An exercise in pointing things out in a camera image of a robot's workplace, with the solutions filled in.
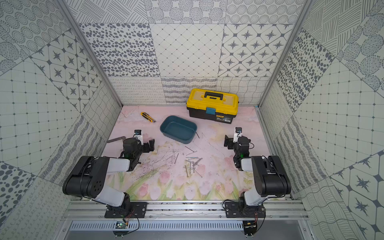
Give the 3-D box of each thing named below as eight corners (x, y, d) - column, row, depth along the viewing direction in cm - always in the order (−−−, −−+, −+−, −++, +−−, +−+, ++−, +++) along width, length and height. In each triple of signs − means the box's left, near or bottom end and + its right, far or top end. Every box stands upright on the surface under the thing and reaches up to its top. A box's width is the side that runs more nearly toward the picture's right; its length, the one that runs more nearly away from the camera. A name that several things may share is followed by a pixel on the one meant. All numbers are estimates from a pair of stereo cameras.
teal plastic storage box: (158, 137, 105) (156, 131, 100) (168, 119, 115) (166, 113, 110) (191, 146, 100) (191, 141, 95) (198, 127, 111) (198, 121, 105)
